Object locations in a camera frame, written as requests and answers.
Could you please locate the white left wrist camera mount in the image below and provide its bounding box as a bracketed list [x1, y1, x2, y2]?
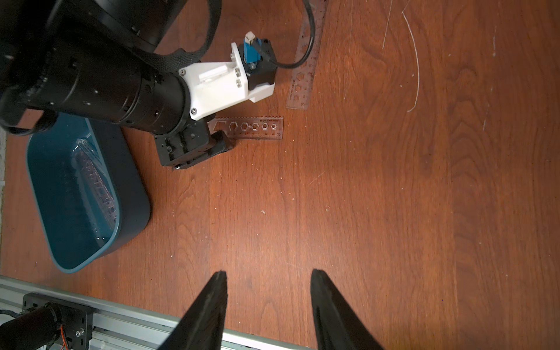
[179, 42, 277, 120]

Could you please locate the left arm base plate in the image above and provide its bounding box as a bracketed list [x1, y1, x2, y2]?
[23, 293, 94, 349]

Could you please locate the clear stencil ruler with triangles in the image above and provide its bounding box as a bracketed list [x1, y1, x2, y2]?
[71, 139, 118, 244]

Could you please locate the clear stencil ruler with holes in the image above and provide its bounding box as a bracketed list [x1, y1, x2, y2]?
[286, 0, 329, 110]

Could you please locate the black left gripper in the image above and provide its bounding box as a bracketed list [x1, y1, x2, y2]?
[154, 118, 234, 170]

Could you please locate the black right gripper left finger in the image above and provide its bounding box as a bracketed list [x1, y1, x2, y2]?
[158, 271, 228, 350]

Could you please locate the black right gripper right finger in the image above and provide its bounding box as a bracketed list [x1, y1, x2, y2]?
[311, 269, 382, 349]

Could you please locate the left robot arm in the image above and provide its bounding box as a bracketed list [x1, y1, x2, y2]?
[1, 1, 232, 169]

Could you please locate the teal plastic storage box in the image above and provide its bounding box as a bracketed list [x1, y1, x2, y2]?
[26, 114, 151, 274]

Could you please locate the aluminium front rail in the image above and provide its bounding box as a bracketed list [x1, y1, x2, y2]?
[1, 277, 296, 349]

